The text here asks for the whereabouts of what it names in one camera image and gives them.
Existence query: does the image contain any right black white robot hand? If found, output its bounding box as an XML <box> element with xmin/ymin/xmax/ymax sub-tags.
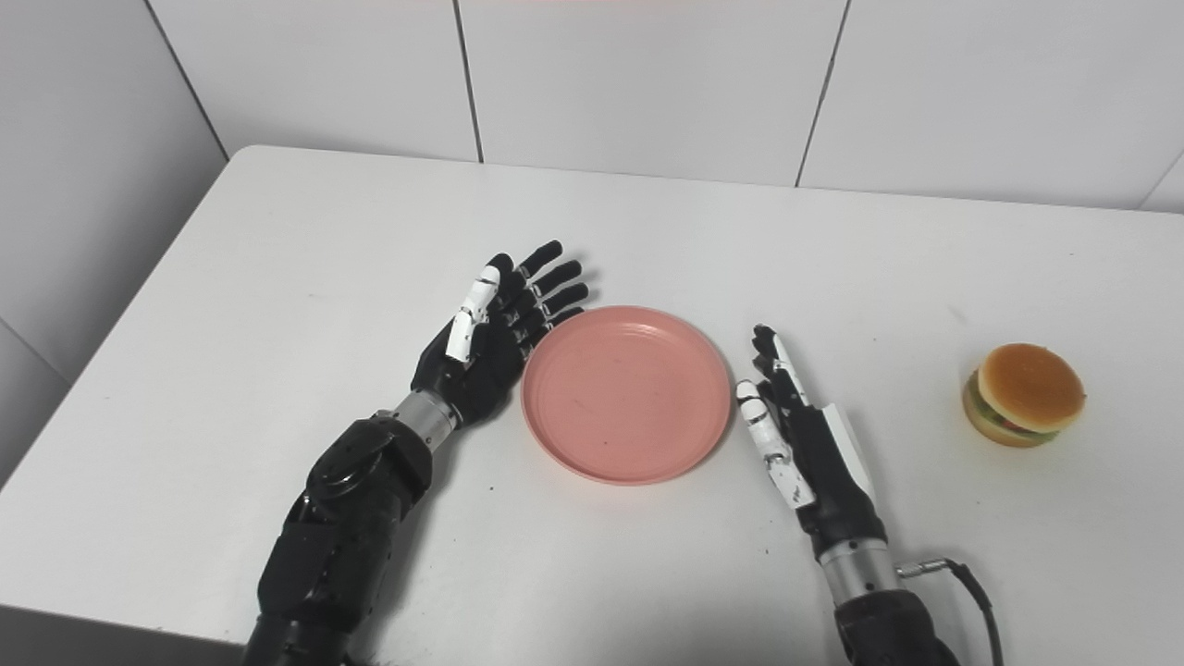
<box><xmin>736</xmin><ymin>324</ymin><xmax>888</xmax><ymax>561</ymax></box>

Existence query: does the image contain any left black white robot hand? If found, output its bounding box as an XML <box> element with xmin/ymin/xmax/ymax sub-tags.
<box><xmin>411</xmin><ymin>240</ymin><xmax>590</xmax><ymax>428</ymax></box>

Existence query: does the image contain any pink round plate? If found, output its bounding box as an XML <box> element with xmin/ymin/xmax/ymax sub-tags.
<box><xmin>520</xmin><ymin>305</ymin><xmax>734</xmax><ymax>486</ymax></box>

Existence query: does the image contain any toy hamburger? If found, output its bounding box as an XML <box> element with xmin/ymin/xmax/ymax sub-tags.
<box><xmin>962</xmin><ymin>343</ymin><xmax>1087</xmax><ymax>449</ymax></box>

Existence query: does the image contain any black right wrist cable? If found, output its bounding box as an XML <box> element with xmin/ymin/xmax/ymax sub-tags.
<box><xmin>895</xmin><ymin>557</ymin><xmax>1005</xmax><ymax>666</ymax></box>

